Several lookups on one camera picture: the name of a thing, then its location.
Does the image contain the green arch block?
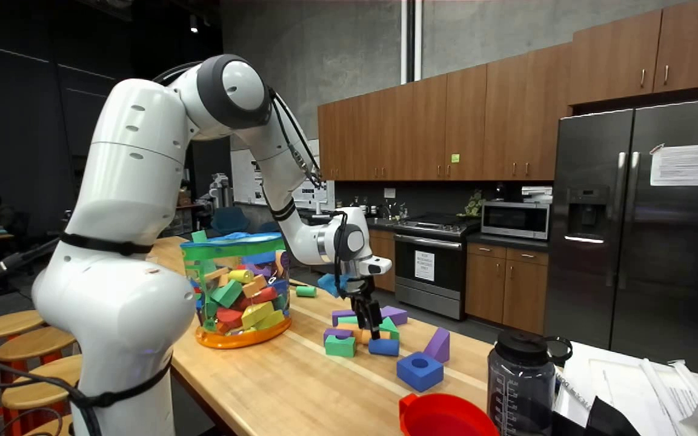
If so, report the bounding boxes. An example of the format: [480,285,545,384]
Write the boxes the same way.
[323,332,359,360]

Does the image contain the dark water bottle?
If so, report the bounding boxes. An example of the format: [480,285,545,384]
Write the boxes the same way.
[487,326,577,436]

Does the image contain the clear bag of foam blocks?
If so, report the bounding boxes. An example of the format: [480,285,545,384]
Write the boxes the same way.
[180,229,297,351]

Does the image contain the white paper stack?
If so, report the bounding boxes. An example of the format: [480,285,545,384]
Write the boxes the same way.
[554,338,698,436]

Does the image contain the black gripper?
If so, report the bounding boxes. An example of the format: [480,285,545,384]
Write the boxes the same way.
[348,274,388,338]

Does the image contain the wooden stool with red legs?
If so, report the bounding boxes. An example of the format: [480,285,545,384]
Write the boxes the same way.
[0,324,79,383]
[25,412,75,436]
[0,308,48,436]
[0,351,86,413]

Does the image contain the white vertical pipe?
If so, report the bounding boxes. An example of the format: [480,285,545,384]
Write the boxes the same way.
[401,0,426,84]

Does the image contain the white background machine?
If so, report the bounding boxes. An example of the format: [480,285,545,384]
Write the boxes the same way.
[199,169,235,213]

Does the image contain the white item atop microwave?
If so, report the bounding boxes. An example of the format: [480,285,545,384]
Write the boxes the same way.
[519,184,556,202]

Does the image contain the purple long triangle block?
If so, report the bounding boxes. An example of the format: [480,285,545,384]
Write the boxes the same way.
[378,303,411,326]

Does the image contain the silver microwave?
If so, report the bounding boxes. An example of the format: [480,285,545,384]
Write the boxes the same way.
[479,198,556,241]

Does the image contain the blue square block with hole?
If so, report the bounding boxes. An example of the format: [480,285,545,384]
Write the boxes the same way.
[396,348,447,394]

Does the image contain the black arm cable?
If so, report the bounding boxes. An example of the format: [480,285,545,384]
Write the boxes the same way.
[267,87,328,190]

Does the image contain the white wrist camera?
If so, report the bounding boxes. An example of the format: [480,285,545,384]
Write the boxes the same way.
[365,255,396,278]

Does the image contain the brown lower cabinet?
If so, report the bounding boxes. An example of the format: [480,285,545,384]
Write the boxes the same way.
[464,240,554,337]
[370,224,397,293]

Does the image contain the green triangle block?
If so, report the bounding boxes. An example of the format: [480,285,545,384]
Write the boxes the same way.
[376,315,402,341]

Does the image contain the teal chair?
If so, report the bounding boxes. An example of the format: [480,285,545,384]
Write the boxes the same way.
[207,202,287,236]

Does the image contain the purple wedge block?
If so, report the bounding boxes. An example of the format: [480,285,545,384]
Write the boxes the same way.
[423,324,454,366]

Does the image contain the white label on oven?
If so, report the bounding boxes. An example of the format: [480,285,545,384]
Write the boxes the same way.
[412,246,440,284]

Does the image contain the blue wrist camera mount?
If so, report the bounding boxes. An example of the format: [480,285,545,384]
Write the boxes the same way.
[315,271,344,301]

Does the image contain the blue cylinder block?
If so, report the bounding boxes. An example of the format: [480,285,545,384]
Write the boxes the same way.
[366,337,402,357]

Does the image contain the steel oven range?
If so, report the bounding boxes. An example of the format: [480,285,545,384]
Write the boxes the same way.
[393,216,480,322]

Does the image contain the green potted plant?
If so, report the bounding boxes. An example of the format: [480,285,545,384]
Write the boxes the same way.
[462,189,487,217]

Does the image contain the black steel refrigerator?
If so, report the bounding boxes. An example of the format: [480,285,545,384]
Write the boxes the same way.
[543,95,698,380]

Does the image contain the red plastic bowl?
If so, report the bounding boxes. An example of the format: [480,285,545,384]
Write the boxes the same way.
[397,389,502,436]

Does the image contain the white paper on refrigerator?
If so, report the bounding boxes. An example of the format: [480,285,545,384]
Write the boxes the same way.
[647,139,698,189]

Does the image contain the brown upper cabinets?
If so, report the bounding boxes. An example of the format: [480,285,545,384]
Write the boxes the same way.
[315,0,698,184]

